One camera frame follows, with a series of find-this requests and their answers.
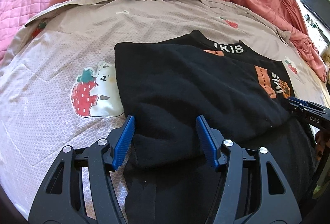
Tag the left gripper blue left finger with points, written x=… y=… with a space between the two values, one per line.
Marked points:
x=60 y=197

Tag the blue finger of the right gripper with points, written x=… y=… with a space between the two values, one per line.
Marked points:
x=296 y=102

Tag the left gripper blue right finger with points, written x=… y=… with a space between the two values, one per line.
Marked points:
x=252 y=187

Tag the black IKIS t-shirt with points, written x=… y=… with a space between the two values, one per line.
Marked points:
x=166 y=86

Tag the white tv cabinet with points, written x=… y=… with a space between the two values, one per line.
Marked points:
x=316 y=34

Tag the beige strawberry bear blanket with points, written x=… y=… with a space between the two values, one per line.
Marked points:
x=59 y=86

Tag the black flat television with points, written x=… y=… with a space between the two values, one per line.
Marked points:
x=320 y=9

